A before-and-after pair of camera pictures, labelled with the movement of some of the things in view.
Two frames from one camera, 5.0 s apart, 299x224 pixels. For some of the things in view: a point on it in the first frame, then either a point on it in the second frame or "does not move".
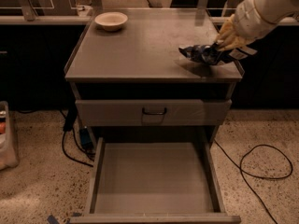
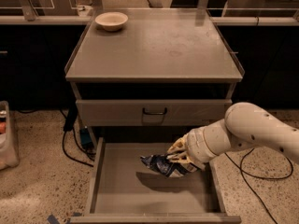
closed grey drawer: [151, 112] does not move
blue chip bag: [210, 54] -> [160, 163]
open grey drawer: [155, 180] does not move
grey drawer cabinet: [135, 82] does not move
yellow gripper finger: [225, 29] -> [180, 145]
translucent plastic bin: [8, 155] does not move
